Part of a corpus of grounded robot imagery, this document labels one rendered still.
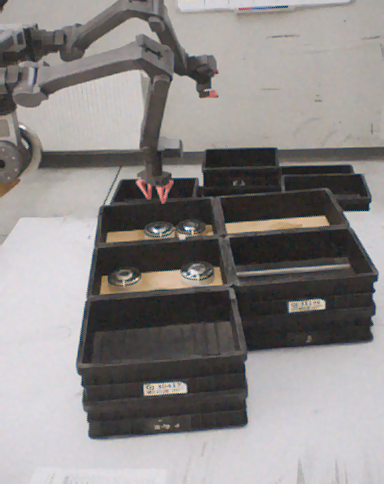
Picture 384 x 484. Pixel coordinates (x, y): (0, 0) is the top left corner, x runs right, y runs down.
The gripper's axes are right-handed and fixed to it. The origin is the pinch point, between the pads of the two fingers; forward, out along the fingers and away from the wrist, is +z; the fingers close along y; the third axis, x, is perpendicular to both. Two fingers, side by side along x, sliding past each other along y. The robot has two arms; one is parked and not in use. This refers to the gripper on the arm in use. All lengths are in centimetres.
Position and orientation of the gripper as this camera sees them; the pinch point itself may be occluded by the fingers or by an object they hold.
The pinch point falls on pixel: (156, 198)
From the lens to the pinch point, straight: 231.3
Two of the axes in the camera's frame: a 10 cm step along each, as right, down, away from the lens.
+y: -8.1, -2.3, 5.4
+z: 0.5, 8.8, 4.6
